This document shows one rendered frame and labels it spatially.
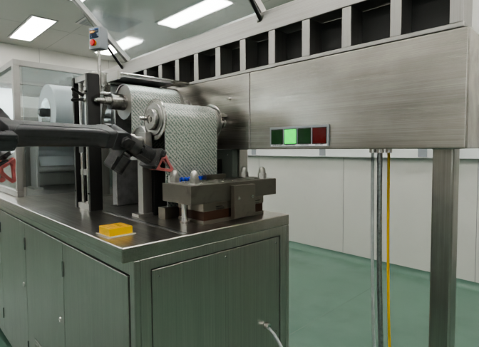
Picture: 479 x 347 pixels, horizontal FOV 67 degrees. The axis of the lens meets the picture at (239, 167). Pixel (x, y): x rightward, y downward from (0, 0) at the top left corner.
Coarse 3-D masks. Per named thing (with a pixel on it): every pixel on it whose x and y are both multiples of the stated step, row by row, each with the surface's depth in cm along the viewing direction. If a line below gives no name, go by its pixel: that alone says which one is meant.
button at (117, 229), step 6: (120, 222) 109; (102, 228) 104; (108, 228) 102; (114, 228) 102; (120, 228) 103; (126, 228) 104; (132, 228) 105; (108, 234) 101; (114, 234) 102; (120, 234) 103
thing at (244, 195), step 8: (248, 184) 127; (232, 192) 122; (240, 192) 123; (248, 192) 126; (232, 200) 122; (240, 200) 123; (248, 200) 126; (232, 208) 122; (240, 208) 124; (248, 208) 126; (232, 216) 123; (240, 216) 124
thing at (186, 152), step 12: (168, 144) 128; (180, 144) 132; (192, 144) 136; (204, 144) 139; (216, 144) 144; (168, 156) 128; (180, 156) 132; (192, 156) 136; (204, 156) 140; (216, 156) 144; (168, 168) 129; (180, 168) 132; (192, 168) 136; (204, 168) 140; (216, 168) 144
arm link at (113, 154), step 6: (126, 138) 109; (120, 144) 109; (126, 144) 110; (132, 144) 112; (114, 150) 115; (120, 150) 114; (108, 156) 115; (114, 156) 114; (120, 156) 114; (108, 162) 114; (114, 162) 114; (120, 162) 116; (126, 162) 117; (114, 168) 115; (120, 168) 116; (120, 174) 117
